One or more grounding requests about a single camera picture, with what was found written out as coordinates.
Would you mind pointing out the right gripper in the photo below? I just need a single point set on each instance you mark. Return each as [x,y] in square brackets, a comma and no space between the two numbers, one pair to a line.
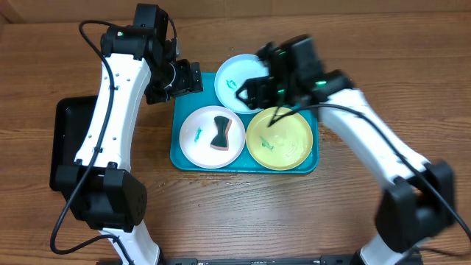
[259,95]

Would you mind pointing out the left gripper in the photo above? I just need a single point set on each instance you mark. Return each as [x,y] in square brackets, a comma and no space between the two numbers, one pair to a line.
[187,83]

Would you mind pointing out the pink plate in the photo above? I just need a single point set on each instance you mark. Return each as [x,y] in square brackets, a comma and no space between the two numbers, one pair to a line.
[199,129]

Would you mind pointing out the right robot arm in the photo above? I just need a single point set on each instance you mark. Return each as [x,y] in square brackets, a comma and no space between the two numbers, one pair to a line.
[418,196]

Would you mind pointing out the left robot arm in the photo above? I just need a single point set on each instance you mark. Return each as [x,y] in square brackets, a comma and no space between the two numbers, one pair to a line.
[139,63]

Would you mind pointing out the teal plastic tray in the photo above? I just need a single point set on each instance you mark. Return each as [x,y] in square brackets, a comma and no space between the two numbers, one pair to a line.
[185,105]

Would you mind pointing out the black plastic tray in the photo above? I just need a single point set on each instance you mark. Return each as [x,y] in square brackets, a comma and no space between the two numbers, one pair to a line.
[72,120]

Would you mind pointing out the light blue plate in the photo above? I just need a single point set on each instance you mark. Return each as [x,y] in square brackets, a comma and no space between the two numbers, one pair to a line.
[231,76]

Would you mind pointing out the yellow plate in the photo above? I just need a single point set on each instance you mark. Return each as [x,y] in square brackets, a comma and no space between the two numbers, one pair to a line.
[281,146]

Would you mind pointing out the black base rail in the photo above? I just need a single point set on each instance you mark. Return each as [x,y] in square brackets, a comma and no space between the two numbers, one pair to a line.
[323,260]

